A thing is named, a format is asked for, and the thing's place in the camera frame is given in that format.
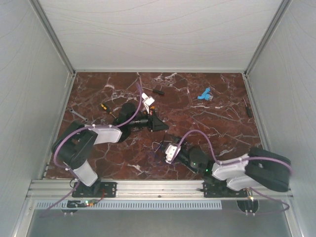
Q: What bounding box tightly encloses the aluminium corner post left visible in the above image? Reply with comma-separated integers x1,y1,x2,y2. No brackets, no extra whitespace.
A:
29,0,76,75

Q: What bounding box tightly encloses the small black screwdriver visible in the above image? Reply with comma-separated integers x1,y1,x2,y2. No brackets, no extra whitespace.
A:
143,87,165,95

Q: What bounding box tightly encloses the thin purple wire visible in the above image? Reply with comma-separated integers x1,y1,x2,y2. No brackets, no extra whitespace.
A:
152,142,165,158

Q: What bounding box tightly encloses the blue plastic connector piece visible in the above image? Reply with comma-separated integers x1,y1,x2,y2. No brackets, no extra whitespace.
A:
197,87,213,101

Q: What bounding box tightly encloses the aluminium corner post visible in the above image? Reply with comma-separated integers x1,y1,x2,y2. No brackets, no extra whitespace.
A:
244,0,291,75
29,0,76,75

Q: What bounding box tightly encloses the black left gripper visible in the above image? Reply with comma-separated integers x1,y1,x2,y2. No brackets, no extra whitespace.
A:
129,109,170,132

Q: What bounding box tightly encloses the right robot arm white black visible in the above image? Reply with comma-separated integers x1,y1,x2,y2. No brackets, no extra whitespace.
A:
158,137,291,198

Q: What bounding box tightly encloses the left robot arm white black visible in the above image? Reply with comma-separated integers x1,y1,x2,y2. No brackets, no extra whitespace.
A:
51,103,169,197

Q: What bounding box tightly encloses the dark screwdriver right edge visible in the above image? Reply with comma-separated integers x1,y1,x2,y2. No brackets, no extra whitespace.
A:
243,98,253,118

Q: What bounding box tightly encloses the aluminium corner post right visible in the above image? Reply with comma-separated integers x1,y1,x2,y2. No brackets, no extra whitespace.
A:
244,0,291,75

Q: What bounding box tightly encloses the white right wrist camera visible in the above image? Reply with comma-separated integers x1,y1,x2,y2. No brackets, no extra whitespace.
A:
164,143,181,164

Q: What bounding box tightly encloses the small grey wrench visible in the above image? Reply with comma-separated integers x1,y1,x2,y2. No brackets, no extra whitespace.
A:
70,109,88,121

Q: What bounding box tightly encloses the grey slotted cable duct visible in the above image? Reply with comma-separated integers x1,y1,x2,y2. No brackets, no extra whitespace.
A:
35,199,222,210

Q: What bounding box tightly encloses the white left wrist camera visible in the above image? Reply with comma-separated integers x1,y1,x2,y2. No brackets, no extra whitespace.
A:
141,92,155,113

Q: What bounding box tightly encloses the yellow black small tool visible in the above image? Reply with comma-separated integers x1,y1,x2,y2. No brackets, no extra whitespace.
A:
100,103,116,118

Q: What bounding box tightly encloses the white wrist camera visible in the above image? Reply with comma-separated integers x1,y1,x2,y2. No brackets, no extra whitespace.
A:
141,92,155,113
164,143,181,164

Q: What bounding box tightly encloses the aluminium front rail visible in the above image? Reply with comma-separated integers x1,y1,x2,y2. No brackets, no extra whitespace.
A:
27,179,294,201

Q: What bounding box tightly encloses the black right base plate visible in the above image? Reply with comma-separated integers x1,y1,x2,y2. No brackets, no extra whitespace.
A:
201,182,248,198

